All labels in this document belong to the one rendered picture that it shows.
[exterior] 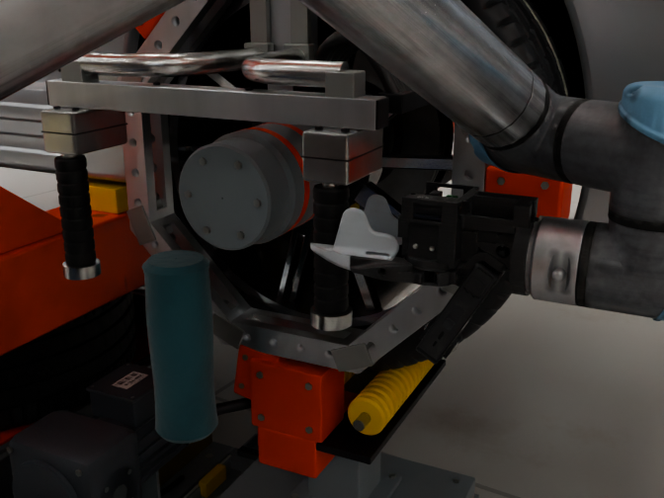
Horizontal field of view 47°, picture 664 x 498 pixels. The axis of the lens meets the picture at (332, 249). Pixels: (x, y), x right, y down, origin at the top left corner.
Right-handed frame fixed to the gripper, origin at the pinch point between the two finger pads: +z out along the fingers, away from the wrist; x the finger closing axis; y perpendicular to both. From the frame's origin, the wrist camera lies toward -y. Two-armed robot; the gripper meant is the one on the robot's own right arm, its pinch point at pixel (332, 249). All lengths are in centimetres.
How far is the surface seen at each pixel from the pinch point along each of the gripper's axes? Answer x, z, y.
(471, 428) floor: -109, 11, -83
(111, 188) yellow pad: -43, 67, -10
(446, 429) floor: -105, 17, -83
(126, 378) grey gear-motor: -28, 54, -40
